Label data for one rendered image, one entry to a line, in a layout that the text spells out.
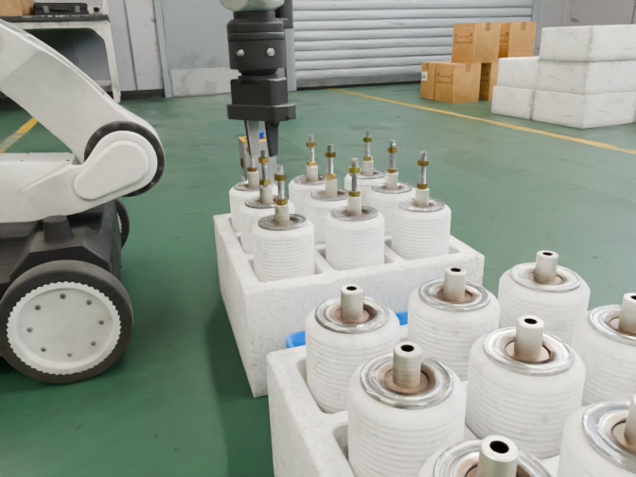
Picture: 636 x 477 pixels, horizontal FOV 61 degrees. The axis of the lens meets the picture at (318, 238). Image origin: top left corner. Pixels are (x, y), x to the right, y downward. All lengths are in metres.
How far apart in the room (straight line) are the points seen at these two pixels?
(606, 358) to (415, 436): 0.21
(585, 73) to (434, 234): 2.60
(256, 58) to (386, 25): 5.63
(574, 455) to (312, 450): 0.21
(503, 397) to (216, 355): 0.60
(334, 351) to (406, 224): 0.40
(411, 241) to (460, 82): 3.76
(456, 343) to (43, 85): 0.81
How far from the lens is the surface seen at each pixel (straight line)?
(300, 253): 0.80
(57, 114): 1.08
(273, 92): 0.86
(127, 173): 1.04
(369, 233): 0.83
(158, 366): 0.98
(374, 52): 6.40
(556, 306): 0.63
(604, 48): 3.44
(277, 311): 0.79
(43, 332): 0.96
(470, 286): 0.62
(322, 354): 0.53
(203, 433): 0.82
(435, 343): 0.57
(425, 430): 0.43
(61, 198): 1.08
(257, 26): 0.86
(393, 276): 0.83
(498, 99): 3.96
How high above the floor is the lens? 0.51
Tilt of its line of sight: 20 degrees down
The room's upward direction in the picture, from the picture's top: 2 degrees counter-clockwise
